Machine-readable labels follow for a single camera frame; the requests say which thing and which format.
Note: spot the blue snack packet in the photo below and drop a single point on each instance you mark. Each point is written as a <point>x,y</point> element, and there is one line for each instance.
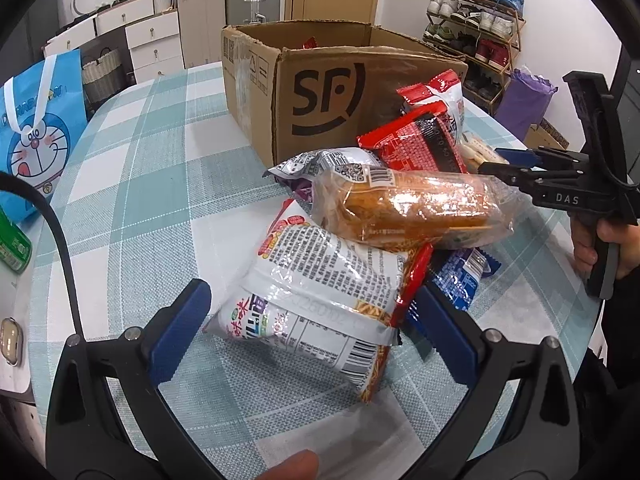
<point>465,275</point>

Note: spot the red foil snack packet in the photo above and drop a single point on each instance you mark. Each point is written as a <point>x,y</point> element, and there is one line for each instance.
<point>310,44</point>

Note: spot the white drawer cabinet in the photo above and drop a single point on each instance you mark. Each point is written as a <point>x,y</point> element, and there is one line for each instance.
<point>150,35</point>

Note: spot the grey purple snack packet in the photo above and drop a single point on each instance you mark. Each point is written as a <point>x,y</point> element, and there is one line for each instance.
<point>310,162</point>

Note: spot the purple bag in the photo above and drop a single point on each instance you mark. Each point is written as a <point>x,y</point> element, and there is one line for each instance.
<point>522,105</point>

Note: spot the small cardboard box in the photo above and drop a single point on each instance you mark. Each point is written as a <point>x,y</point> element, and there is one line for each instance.
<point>547,135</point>

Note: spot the blue cartoon gift bag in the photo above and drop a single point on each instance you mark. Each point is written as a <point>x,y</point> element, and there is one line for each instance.
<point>45,125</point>

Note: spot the woven basket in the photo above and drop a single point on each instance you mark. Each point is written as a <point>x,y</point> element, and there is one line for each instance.
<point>102,77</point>

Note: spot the person's dark clothing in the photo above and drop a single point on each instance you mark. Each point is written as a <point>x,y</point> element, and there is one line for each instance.
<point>605,385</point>

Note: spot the brown cardboard box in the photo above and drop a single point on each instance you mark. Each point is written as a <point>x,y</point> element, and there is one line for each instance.
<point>320,95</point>

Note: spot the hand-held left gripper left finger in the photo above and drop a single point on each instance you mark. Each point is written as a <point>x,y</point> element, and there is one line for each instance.
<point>180,327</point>

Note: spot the white fries snack bag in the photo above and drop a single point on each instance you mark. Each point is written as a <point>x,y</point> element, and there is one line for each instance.
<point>310,285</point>

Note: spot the green packet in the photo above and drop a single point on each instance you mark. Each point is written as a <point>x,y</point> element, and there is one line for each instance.
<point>12,247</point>

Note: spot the shoe rack with shoes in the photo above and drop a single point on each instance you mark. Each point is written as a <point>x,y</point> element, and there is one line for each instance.
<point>487,22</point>

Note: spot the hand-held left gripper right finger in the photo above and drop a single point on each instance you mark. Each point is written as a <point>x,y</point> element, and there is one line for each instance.
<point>445,335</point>

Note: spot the person's right hand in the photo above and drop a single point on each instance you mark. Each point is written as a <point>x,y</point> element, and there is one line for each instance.
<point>581,245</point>

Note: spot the red black snack packet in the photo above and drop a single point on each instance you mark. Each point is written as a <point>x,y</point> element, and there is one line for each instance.
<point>410,140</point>

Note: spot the red white snack packet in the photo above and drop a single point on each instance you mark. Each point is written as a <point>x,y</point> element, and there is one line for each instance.
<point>440,91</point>

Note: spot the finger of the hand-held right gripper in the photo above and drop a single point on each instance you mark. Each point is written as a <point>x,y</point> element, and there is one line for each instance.
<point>505,172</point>
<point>515,154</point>

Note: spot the teal checked tablecloth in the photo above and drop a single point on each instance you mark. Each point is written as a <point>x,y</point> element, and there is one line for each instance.
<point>150,185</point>

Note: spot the clear bread packet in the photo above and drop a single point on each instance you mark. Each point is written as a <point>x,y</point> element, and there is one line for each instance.
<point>410,205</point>

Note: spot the small cream snack packet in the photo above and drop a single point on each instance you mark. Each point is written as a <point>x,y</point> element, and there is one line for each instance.
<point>474,150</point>

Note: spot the beige suitcase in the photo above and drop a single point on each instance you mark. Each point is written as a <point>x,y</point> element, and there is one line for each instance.
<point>200,20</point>

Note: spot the silver suitcase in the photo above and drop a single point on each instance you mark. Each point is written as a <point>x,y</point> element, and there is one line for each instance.
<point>252,0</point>

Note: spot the wooden shoe rack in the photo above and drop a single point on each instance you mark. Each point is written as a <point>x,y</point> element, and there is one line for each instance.
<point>518,35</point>

